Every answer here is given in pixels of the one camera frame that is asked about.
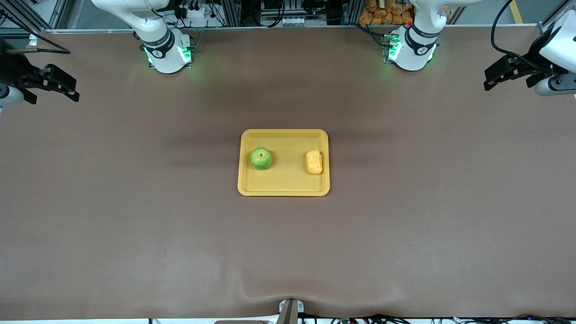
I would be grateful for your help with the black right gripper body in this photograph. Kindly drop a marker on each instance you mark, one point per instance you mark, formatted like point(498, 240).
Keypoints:
point(14, 71)

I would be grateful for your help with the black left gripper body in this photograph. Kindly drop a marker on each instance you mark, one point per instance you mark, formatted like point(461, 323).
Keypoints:
point(529, 66)

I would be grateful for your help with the yellow bread piece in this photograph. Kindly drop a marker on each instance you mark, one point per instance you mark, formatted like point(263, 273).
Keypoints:
point(314, 163)

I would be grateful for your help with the green apple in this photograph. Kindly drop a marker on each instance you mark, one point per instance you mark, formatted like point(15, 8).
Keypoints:
point(261, 158)

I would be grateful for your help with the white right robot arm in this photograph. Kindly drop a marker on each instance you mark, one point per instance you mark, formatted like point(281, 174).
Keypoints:
point(162, 49)

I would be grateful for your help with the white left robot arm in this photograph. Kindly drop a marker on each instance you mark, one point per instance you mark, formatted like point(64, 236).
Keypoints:
point(414, 49)

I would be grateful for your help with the yellow plastic tray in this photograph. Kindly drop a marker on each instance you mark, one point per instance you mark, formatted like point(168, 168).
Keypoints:
point(288, 180)

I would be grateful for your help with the pile of orange food items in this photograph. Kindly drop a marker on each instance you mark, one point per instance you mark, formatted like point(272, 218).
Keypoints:
point(382, 13)

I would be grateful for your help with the white power strip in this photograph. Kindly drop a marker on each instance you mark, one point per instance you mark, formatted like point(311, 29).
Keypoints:
point(195, 15)

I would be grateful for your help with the brown table mat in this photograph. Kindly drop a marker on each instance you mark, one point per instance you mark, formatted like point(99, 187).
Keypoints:
point(288, 252)

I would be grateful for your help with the metal table clamp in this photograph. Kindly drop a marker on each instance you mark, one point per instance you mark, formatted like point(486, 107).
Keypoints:
point(290, 311)

